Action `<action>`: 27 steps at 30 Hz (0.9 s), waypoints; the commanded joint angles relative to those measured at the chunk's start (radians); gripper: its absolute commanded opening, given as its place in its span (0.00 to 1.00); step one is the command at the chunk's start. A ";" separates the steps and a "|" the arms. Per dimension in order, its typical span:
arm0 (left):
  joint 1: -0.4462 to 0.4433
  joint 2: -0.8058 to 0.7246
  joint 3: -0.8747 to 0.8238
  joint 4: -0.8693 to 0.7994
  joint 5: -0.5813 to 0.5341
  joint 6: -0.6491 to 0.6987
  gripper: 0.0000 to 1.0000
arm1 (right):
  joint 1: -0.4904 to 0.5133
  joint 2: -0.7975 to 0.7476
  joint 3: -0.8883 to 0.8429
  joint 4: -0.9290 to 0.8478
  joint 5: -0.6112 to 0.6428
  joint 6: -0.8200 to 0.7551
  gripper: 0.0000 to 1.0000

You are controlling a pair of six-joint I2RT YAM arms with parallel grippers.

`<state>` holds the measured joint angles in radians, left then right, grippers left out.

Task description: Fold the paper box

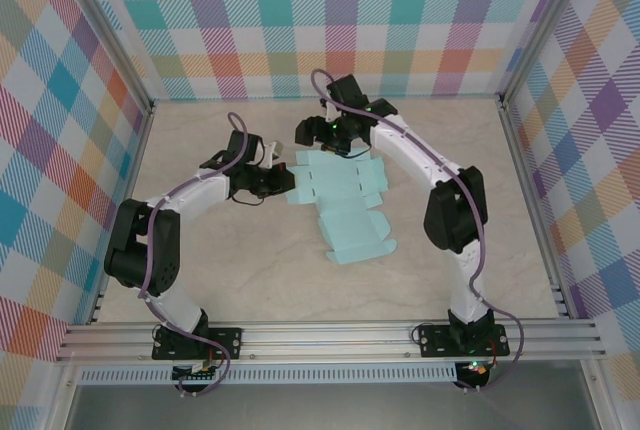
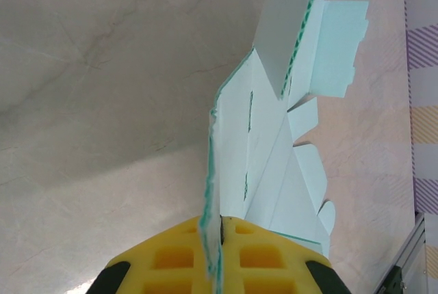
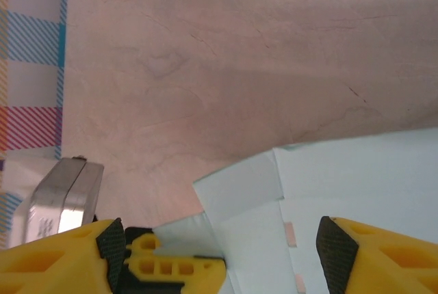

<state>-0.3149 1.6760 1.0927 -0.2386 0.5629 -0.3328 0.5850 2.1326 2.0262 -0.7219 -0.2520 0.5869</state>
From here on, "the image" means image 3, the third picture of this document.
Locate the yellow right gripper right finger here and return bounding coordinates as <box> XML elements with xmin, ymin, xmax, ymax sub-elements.
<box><xmin>316</xmin><ymin>215</ymin><xmax>438</xmax><ymax>294</ymax></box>

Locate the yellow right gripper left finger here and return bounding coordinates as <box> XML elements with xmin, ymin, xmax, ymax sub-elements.
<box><xmin>0</xmin><ymin>217</ymin><xmax>125</xmax><ymax>294</ymax></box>

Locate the mint green paper box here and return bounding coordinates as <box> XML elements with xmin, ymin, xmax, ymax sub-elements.
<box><xmin>152</xmin><ymin>126</ymin><xmax>438</xmax><ymax>294</ymax></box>

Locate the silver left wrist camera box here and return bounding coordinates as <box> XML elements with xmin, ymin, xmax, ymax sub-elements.
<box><xmin>23</xmin><ymin>155</ymin><xmax>105</xmax><ymax>244</ymax></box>

